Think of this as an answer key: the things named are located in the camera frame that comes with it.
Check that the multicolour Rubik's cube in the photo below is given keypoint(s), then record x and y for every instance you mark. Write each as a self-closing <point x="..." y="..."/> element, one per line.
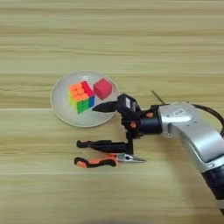
<point x="81" y="97"/>

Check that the round white plate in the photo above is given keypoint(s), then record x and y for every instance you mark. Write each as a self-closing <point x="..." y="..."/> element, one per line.
<point x="84" y="116"/>

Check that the black box with white label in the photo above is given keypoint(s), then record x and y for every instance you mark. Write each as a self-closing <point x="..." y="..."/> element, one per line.
<point x="127" y="102"/>

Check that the orange and black pliers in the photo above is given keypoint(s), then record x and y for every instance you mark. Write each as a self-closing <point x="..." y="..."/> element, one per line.
<point x="99" y="162"/>

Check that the red foam cube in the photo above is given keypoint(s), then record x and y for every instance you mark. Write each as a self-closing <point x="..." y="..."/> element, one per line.
<point x="102" y="88"/>

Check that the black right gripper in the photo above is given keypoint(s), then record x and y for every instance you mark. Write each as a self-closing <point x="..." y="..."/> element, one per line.
<point x="145" y="124"/>

